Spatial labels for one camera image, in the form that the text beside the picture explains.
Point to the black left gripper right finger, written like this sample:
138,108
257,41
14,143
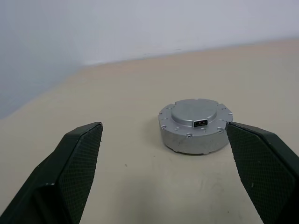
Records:
264,168

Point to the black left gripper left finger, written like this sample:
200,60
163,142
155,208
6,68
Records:
70,168

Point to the round silver metal motor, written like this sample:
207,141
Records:
194,112

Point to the silver cylindrical motor housing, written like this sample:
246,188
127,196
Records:
194,145

